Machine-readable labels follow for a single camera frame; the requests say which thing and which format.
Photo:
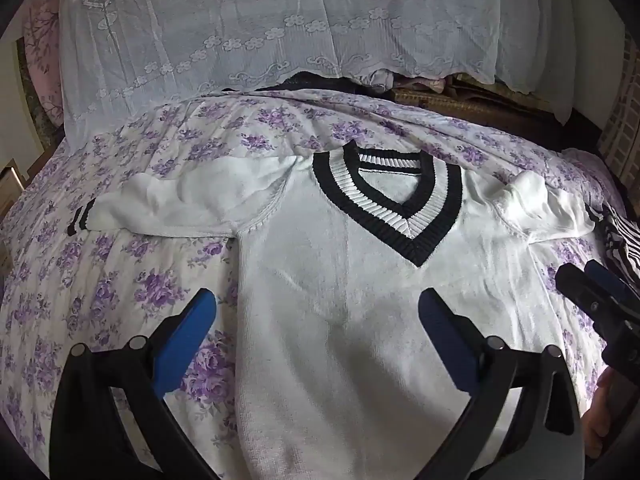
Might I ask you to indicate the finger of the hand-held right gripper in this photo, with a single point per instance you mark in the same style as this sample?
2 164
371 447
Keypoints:
580 292
612 287

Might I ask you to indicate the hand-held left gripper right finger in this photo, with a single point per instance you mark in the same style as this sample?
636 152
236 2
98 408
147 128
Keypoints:
445 345

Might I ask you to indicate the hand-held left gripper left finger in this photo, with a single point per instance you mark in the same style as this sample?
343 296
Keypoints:
185 345

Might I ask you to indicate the white sweater with black trim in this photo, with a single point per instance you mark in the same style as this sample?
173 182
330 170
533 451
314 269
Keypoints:
325 270

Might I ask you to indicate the person's right hand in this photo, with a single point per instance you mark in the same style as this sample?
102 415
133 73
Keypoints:
596 420

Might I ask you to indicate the black white striped cloth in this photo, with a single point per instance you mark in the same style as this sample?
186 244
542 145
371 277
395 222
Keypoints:
622 240

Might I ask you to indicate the purple floral bedsheet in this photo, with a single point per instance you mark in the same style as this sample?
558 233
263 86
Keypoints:
125 270

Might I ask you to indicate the plaid curtain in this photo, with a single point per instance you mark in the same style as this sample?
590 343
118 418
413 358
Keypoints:
622 120

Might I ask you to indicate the brown woven mat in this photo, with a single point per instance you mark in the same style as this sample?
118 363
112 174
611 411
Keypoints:
475 105

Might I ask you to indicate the wooden furniture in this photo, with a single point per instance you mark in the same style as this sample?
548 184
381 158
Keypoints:
9 195

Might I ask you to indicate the pink floral cloth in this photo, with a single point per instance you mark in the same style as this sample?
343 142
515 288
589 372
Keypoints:
42 45

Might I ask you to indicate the white lace cover cloth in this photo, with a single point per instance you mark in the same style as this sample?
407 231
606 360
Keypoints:
250 10

